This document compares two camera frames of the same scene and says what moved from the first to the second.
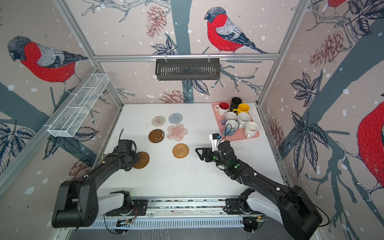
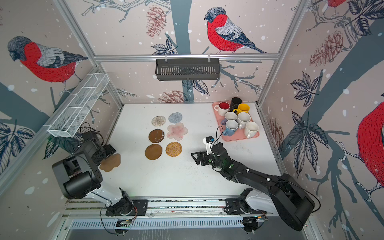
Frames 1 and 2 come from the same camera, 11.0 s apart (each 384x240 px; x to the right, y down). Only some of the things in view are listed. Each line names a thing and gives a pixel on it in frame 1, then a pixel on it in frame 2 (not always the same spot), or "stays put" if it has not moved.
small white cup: x=230 y=115 stays put
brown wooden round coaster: x=143 y=161 to x=153 y=151
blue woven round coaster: x=175 y=118 stays put
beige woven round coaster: x=158 y=121 stays put
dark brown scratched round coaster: x=156 y=136 stays put
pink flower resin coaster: x=176 y=132 stays put
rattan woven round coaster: x=180 y=150 to x=173 y=149
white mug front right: x=251 y=128 stays put
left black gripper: x=129 y=167 to x=109 y=150
